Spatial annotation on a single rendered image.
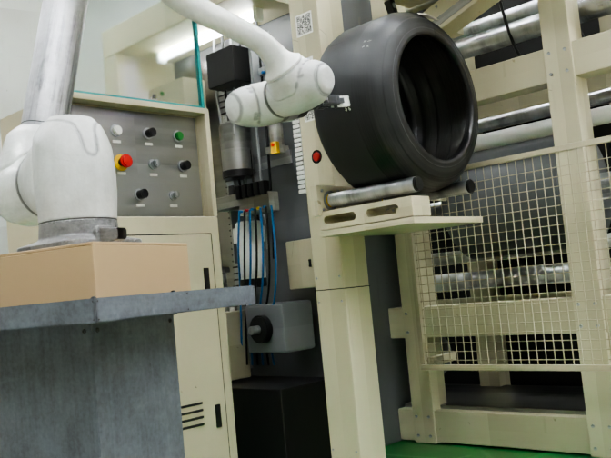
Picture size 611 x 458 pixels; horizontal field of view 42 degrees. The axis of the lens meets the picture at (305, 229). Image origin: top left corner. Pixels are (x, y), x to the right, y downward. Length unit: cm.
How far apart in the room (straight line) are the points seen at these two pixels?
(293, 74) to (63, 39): 52
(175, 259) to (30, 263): 29
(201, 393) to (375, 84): 111
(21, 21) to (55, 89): 1008
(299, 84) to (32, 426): 93
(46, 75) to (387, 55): 95
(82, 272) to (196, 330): 116
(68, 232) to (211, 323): 112
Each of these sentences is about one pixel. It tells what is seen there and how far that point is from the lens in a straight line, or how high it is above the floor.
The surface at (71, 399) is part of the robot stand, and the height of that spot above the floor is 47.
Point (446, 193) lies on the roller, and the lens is 255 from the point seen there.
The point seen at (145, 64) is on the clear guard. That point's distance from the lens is 266.
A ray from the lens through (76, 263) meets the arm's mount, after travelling 147.
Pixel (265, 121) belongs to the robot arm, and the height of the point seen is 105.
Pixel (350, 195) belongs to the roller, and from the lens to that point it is 242.
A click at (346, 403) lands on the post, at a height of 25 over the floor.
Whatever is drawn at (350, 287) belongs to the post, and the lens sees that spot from 257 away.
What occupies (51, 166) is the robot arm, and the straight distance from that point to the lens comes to 161.
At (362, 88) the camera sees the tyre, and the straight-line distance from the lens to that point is 227.
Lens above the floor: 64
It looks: 4 degrees up
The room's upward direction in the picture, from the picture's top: 5 degrees counter-clockwise
